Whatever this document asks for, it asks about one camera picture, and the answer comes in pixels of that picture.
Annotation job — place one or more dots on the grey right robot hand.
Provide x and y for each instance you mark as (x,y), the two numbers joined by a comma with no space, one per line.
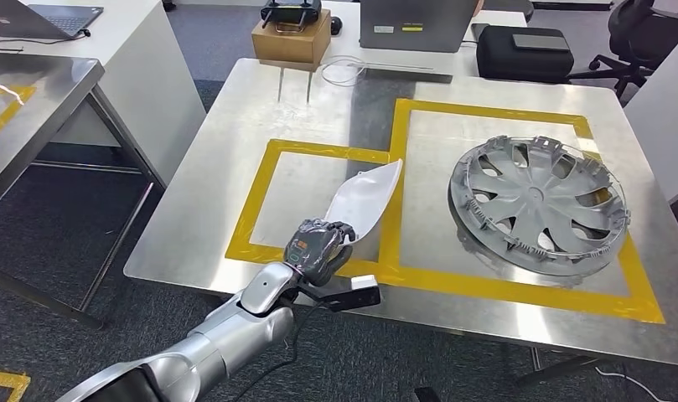
(427,395)

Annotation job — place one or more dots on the black computer mouse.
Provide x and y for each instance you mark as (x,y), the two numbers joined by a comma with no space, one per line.
(336,25)

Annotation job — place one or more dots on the dark grey tablet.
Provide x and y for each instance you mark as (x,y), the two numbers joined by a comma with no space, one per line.
(541,42)

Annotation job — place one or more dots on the yellow bench tape outline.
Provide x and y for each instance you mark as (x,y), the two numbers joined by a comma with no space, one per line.
(397,127)
(5,116)

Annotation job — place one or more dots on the black office chair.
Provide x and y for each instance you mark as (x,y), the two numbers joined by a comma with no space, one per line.
(644,28)

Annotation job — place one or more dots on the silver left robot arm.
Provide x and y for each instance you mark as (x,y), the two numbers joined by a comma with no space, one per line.
(227,338)

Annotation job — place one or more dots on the cardboard box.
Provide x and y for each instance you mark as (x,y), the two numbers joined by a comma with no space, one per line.
(291,47)

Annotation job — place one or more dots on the yellow floor tape square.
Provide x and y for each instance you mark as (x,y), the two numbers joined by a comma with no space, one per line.
(5,379)

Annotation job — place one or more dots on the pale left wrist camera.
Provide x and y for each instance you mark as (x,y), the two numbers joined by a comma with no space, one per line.
(363,283)

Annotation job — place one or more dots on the black remote controller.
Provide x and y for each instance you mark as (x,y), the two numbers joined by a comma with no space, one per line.
(291,11)

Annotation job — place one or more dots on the grey laptop with stickers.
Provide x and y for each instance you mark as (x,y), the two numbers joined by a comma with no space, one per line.
(416,25)

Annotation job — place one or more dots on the white curved plastic part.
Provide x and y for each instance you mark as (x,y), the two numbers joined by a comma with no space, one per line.
(366,194)

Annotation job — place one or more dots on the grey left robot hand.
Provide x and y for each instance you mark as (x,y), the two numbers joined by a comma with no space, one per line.
(316,249)

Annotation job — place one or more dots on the steel workbench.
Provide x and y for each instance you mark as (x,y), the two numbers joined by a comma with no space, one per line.
(205,222)
(39,83)

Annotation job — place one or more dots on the black carry case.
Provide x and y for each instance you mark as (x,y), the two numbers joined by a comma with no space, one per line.
(522,64)

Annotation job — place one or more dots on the silver wheel cover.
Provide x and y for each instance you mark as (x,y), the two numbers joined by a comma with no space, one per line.
(538,194)

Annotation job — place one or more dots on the dark open laptop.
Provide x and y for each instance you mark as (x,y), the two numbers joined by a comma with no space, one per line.
(16,19)

